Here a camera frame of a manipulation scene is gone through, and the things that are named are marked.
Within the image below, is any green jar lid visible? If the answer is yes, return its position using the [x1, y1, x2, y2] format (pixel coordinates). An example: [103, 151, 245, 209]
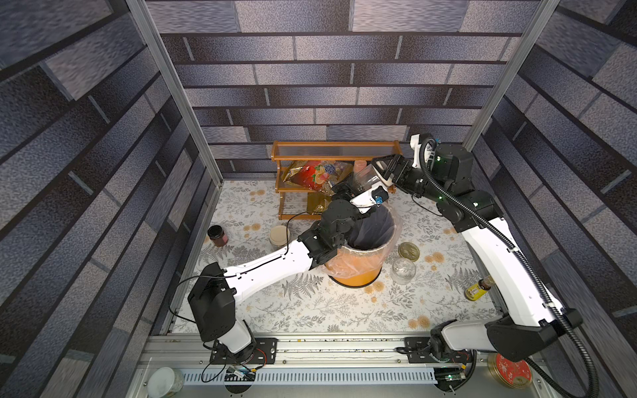
[398, 242, 421, 262]

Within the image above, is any glass tea jar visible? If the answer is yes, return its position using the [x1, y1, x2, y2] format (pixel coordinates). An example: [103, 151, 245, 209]
[390, 257, 416, 285]

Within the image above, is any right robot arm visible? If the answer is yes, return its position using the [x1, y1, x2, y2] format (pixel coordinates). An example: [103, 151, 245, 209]
[371, 139, 587, 362]

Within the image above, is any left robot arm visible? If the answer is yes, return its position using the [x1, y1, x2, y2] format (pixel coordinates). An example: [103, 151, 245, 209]
[187, 182, 388, 363]

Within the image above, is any colourful candy bag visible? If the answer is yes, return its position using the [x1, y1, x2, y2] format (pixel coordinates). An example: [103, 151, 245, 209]
[283, 160, 353, 196]

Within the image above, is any pink lidded plastic cup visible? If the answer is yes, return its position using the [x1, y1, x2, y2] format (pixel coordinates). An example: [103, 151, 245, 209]
[353, 160, 368, 174]

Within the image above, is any wooden two-tier shelf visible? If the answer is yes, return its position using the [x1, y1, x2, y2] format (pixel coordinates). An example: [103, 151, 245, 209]
[270, 141, 402, 221]

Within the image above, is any clear plastic bin liner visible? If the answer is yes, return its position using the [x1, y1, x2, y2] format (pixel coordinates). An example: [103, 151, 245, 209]
[313, 198, 402, 280]

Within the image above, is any orange trash bin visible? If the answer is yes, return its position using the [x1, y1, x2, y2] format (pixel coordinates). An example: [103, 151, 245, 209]
[322, 203, 396, 289]

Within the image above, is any floral table mat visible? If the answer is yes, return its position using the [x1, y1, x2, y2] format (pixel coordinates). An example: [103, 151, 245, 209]
[196, 181, 502, 334]

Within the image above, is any dark red small jar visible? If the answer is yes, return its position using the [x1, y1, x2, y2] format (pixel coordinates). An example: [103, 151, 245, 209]
[207, 225, 228, 247]

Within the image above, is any yellow oil bottle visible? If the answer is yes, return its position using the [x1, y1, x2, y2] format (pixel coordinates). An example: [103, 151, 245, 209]
[464, 275, 495, 301]

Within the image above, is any red round tin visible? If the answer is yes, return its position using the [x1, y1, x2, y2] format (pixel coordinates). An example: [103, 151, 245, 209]
[488, 353, 532, 390]

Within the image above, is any white lidded jar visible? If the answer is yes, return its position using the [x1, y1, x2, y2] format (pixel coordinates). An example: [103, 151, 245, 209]
[147, 366, 185, 398]

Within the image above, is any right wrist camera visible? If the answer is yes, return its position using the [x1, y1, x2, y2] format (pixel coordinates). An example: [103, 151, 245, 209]
[410, 134, 438, 170]

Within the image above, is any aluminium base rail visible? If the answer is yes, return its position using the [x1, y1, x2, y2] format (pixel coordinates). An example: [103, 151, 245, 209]
[133, 332, 548, 398]

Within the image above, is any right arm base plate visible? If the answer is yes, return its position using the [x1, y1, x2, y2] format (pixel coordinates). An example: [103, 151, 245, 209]
[397, 337, 473, 365]

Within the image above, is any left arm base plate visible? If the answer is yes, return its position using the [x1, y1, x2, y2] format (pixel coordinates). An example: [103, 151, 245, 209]
[209, 338, 279, 366]

